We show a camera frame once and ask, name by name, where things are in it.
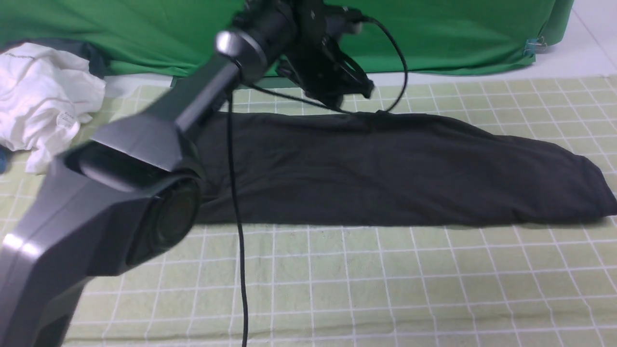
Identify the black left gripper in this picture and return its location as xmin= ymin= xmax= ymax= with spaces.
xmin=233 ymin=0 xmax=375 ymax=109

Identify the dark gray long-sleeved shirt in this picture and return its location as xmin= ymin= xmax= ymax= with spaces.
xmin=193 ymin=110 xmax=617 ymax=227

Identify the gray left robot arm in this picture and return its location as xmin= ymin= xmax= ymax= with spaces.
xmin=1 ymin=0 xmax=372 ymax=347

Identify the crumpled white shirt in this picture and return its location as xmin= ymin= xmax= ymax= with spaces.
xmin=0 ymin=42 xmax=106 ymax=175

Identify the green backdrop cloth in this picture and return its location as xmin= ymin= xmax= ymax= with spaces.
xmin=0 ymin=0 xmax=573 ymax=77

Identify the blue binder clip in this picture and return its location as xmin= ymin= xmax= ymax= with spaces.
xmin=523 ymin=37 xmax=548 ymax=56

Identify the blue garment at edge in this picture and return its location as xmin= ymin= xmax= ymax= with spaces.
xmin=0 ymin=147 xmax=9 ymax=174

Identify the light green checkered tablecloth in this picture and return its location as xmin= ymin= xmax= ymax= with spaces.
xmin=0 ymin=76 xmax=617 ymax=347

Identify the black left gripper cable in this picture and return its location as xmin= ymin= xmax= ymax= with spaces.
xmin=226 ymin=16 xmax=409 ymax=347

